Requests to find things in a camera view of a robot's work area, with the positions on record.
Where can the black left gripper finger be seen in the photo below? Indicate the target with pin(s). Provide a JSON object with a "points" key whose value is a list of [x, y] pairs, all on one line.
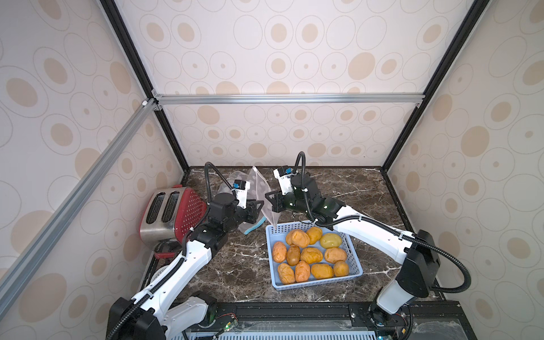
{"points": [[252, 218], [256, 205]]}

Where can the orange potato left row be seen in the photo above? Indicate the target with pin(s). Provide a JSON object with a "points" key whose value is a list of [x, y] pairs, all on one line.
{"points": [[279, 252]]}

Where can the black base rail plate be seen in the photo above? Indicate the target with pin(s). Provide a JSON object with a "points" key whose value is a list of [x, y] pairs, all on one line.
{"points": [[239, 279]]}

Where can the silver aluminium rail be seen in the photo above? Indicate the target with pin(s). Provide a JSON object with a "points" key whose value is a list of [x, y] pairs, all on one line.
{"points": [[302, 98], [27, 264]]}

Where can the red steel toaster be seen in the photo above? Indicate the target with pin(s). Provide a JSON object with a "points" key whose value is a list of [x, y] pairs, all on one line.
{"points": [[170, 214]]}

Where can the clear pink zipper bag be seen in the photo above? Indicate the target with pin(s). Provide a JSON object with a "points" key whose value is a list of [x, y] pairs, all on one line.
{"points": [[259, 187]]}

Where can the black corner frame post left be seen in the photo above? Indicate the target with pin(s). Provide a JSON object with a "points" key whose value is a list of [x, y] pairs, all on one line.
{"points": [[120, 29]]}

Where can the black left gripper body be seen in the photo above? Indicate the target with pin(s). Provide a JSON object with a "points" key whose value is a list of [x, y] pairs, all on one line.
{"points": [[237, 217]]}

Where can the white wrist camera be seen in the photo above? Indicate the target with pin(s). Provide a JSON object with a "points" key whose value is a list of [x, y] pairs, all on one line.
{"points": [[283, 175], [240, 190]]}

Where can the silver aluminium rail back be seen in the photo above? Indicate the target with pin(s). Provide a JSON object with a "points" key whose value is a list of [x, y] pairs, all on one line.
{"points": [[302, 98]]}

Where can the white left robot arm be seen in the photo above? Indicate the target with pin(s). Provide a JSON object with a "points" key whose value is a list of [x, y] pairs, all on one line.
{"points": [[150, 314]]}

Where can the silver aluminium rail left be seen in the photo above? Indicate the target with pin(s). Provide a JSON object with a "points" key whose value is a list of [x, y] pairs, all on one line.
{"points": [[27, 264]]}

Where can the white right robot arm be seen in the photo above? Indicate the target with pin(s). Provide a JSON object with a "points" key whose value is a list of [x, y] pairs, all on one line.
{"points": [[417, 254]]}

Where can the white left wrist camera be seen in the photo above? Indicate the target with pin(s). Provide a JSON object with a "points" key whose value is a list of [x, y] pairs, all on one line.
{"points": [[240, 190]]}

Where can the orange wrinkled potato front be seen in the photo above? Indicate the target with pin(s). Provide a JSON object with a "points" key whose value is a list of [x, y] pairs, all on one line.
{"points": [[302, 272]]}

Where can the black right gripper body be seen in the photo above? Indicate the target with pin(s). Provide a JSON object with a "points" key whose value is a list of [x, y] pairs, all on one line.
{"points": [[280, 202]]}

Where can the black corner frame post right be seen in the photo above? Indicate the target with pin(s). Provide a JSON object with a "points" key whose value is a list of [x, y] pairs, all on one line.
{"points": [[460, 38]]}

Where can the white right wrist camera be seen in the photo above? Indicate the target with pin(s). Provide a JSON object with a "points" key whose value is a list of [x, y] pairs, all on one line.
{"points": [[283, 175]]}

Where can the brown orange potato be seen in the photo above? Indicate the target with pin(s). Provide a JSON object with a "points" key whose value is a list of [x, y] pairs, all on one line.
{"points": [[293, 255]]}

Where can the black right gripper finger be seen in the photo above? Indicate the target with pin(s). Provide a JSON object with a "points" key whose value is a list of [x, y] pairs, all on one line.
{"points": [[274, 218], [273, 197]]}

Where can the light blue plastic basket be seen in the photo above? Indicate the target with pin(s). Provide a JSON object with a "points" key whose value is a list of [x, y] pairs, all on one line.
{"points": [[279, 234]]}

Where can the black corner frame post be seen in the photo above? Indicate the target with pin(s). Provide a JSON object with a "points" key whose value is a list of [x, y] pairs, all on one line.
{"points": [[460, 38], [120, 29]]}

